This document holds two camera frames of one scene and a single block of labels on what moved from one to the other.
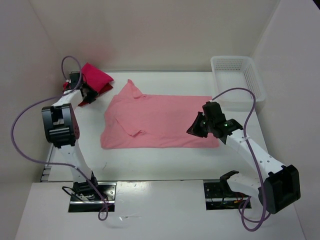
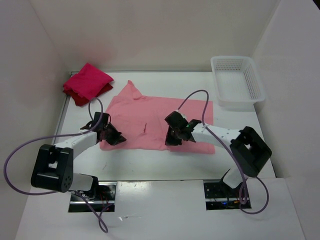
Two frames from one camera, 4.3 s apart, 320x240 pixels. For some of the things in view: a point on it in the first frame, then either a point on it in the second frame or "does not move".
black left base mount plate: [77, 204] does not move
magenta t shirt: [95, 78] does not move
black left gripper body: [91, 94] to [104, 128]
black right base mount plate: [219, 196] does not move
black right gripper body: [209, 123] to [172, 136]
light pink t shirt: [133, 120] does not move
